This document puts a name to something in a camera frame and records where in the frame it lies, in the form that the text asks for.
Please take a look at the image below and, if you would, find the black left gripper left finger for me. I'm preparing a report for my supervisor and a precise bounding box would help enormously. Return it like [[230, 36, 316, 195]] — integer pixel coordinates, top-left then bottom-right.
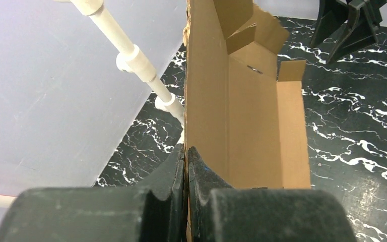
[[0, 144, 185, 241]]

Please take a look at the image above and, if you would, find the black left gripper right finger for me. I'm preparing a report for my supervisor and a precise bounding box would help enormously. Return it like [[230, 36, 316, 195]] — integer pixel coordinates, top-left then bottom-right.
[[187, 147, 356, 241]]

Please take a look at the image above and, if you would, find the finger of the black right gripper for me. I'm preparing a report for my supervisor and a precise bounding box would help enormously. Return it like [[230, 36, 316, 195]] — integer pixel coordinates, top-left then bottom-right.
[[327, 1, 380, 64], [310, 0, 348, 48]]

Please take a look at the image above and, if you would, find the brown cardboard box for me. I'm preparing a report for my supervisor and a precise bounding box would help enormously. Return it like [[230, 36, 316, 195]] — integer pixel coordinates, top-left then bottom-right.
[[183, 1, 310, 190]]

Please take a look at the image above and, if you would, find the white PVC pipe frame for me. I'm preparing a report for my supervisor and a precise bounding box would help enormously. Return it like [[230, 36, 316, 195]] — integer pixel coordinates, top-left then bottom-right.
[[0, 1, 185, 199]]

